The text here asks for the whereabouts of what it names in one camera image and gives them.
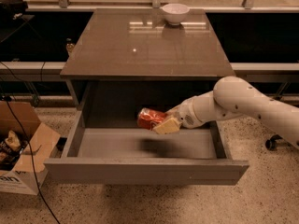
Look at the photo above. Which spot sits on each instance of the grey drawer cabinet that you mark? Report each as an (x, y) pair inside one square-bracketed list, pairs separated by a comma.
[(130, 58)]

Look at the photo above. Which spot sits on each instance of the open grey top drawer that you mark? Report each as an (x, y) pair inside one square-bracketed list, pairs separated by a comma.
[(117, 152)]

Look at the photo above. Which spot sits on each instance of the white ceramic bowl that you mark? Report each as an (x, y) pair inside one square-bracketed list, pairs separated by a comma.
[(175, 14)]

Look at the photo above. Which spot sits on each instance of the cardboard box with snacks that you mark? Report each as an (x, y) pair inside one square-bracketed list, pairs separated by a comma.
[(26, 143)]

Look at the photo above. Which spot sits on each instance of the black bag on shelf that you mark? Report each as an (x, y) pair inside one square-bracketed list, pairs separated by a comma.
[(10, 8)]

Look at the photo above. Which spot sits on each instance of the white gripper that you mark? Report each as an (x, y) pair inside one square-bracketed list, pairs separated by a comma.
[(183, 113)]

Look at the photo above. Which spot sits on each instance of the red crushed coke can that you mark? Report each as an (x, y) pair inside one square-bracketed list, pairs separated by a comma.
[(149, 118)]

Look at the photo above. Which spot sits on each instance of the black office chair base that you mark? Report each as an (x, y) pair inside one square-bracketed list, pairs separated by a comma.
[(274, 142)]

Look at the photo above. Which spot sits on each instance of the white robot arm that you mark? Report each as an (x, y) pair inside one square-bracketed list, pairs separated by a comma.
[(233, 97)]

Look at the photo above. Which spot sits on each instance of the small glass bottle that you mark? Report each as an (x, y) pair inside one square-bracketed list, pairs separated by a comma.
[(69, 45)]

